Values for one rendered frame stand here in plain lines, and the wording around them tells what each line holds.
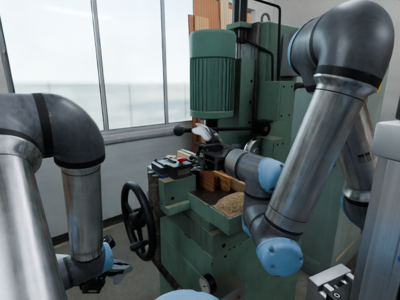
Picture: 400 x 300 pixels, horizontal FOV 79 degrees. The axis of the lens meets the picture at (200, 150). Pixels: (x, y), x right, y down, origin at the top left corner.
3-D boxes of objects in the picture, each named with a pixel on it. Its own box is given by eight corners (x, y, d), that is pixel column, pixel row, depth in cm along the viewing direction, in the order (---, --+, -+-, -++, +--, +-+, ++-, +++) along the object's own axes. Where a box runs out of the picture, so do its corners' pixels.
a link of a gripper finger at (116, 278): (127, 281, 83) (100, 280, 77) (134, 265, 83) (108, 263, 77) (130, 287, 80) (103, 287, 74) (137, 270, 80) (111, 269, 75)
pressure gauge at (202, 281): (198, 292, 82) (198, 272, 80) (207, 287, 84) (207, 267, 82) (209, 306, 77) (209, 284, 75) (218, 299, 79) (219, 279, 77)
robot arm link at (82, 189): (96, 85, 52) (103, 250, 73) (36, 85, 45) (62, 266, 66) (118, 100, 44) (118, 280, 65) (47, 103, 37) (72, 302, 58)
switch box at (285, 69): (279, 76, 101) (283, 34, 97) (293, 77, 106) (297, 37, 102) (292, 75, 96) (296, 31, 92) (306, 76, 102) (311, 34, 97)
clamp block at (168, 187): (147, 192, 97) (146, 171, 95) (177, 184, 105) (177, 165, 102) (165, 207, 85) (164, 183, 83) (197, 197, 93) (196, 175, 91)
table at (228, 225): (128, 181, 116) (127, 169, 114) (183, 169, 133) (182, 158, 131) (204, 249, 68) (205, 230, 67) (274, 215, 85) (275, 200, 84)
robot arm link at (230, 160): (256, 150, 62) (253, 180, 64) (243, 146, 66) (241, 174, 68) (235, 153, 58) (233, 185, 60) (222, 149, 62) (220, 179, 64)
